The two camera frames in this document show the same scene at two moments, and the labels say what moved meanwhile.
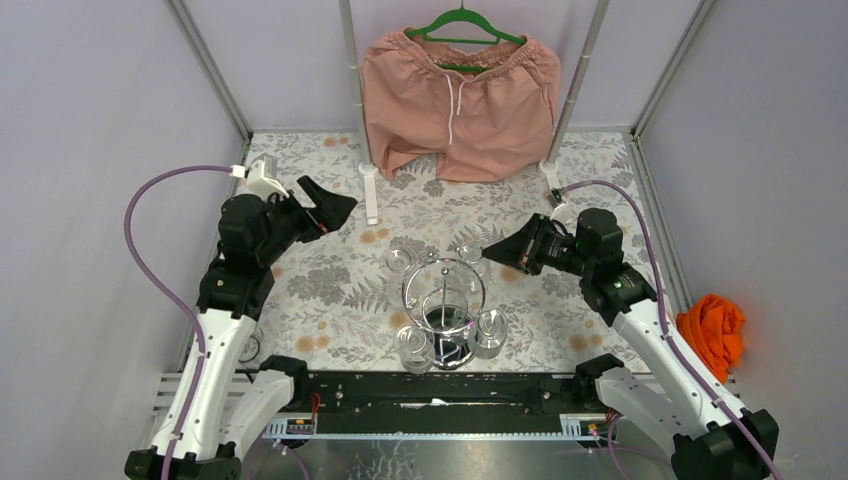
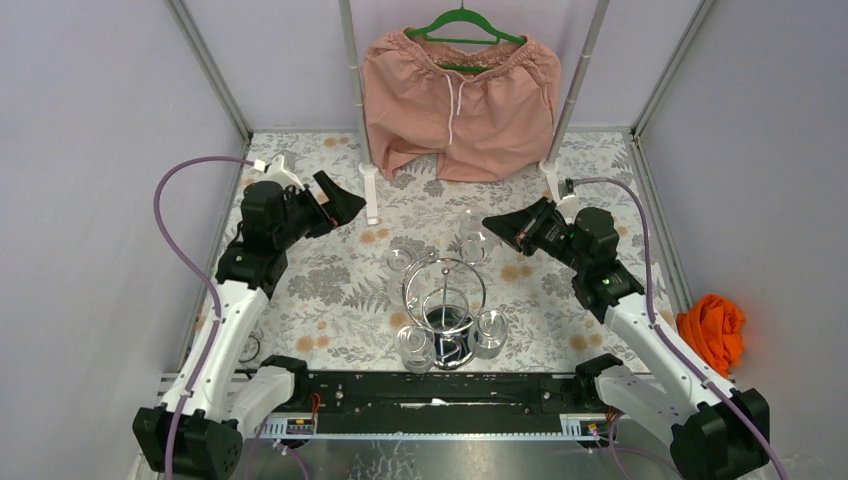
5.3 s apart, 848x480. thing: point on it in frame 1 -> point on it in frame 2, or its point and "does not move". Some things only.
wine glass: x=491 y=332 does not move
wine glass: x=398 y=261 does not move
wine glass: x=415 y=346 does not move
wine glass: x=478 y=277 -> x=476 y=244
